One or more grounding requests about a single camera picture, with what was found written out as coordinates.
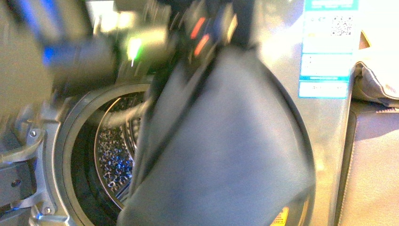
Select grey washer door hinge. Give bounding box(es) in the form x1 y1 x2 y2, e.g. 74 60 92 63
0 129 75 226

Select yellow warning sticker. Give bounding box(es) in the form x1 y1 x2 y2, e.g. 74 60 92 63
270 207 289 226

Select grey leather sofa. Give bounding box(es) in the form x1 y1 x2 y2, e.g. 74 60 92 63
334 100 399 226

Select black gripper red marks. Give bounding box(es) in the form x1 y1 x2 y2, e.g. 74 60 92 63
174 0 255 72

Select blue energy label sticker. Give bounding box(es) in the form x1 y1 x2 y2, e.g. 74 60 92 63
298 0 360 99

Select dark navy mesh garment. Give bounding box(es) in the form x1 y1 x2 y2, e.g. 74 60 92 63
117 47 315 226

